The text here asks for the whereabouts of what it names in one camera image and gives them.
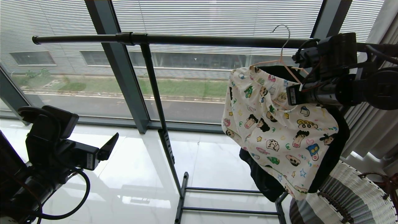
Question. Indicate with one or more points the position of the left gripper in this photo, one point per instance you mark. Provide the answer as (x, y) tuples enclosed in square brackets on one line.
[(80, 155)]

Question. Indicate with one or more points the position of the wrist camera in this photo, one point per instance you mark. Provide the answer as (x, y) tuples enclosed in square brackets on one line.
[(46, 130), (335, 53)]

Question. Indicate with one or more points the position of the beige curtain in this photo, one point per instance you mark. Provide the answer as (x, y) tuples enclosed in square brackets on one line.
[(373, 130)]

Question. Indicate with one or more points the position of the black garment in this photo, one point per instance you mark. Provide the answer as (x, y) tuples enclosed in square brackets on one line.
[(264, 180)]

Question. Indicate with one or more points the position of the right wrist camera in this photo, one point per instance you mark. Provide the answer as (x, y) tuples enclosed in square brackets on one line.
[(335, 53)]

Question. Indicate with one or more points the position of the dark brown wooden stand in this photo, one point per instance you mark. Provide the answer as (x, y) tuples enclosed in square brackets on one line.
[(392, 186)]

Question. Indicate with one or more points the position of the white laundry basket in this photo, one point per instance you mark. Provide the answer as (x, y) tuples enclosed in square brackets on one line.
[(351, 199)]

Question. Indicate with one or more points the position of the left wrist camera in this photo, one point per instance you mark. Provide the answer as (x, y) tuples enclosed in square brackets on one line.
[(46, 130)]

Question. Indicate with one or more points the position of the cream printed garment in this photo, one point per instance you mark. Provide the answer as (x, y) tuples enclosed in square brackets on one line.
[(279, 130)]

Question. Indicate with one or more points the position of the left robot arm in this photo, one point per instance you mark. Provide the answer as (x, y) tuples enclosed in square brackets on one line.
[(18, 186)]

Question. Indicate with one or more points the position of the black clothes rack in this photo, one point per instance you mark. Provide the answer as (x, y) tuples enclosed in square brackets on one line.
[(186, 39)]

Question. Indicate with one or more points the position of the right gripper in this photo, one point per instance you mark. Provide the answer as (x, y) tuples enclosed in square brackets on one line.
[(317, 91)]

